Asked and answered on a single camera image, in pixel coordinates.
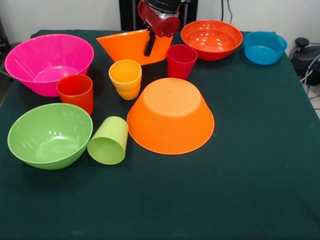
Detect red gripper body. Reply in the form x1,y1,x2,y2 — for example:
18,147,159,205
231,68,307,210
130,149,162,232
136,0,181,38

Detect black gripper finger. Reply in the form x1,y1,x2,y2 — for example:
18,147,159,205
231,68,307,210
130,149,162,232
143,31,157,57

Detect orange plastic bowl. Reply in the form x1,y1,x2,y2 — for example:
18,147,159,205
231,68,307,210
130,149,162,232
96,28,174,66
126,77,216,156

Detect magenta plastic cup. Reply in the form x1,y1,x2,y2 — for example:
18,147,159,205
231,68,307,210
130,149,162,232
166,44,198,80

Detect yellow plastic cup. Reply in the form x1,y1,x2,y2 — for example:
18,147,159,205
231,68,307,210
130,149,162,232
108,59,143,101

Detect green plastic cup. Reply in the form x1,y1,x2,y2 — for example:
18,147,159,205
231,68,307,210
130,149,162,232
86,115,129,166

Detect pink plastic bowl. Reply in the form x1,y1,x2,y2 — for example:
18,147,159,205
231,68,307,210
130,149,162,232
4,33,95,98

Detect black cabinet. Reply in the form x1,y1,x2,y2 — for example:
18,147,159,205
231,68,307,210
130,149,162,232
119,0,199,31

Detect red-orange plastic bowl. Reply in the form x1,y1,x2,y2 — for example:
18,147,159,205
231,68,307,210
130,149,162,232
180,19,244,62

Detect red plastic cup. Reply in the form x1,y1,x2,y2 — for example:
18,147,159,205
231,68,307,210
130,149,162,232
56,74,94,116

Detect blue plastic bowl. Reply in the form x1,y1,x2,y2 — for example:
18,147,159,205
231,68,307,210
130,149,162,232
243,30,288,66

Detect green plastic bowl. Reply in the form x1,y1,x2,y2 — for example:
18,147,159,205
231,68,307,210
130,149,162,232
7,102,94,171

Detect black equipment box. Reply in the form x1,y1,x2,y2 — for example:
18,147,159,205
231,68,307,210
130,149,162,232
0,17,11,53

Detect dark green table cloth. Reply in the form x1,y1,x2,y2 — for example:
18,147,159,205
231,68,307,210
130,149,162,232
0,29,320,240

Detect black hanging cable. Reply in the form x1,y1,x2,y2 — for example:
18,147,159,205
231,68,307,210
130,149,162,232
221,0,234,25

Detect tangled floor cables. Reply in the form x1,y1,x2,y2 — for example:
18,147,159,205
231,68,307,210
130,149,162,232
299,53,320,111

